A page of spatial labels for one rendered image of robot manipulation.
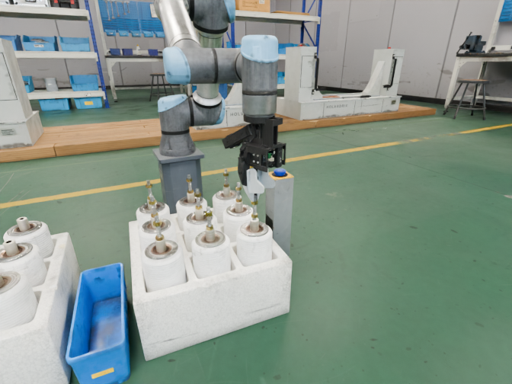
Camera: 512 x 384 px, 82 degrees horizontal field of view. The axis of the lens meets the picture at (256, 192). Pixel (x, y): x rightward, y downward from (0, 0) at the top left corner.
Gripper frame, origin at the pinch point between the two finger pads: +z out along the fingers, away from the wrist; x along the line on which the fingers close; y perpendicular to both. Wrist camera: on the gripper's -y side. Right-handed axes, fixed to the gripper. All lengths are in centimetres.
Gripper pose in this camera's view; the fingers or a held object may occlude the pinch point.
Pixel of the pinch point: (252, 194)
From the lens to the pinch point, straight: 74.0
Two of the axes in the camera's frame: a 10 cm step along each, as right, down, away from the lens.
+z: 0.0, 9.1, 4.1
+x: 6.5, -3.1, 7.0
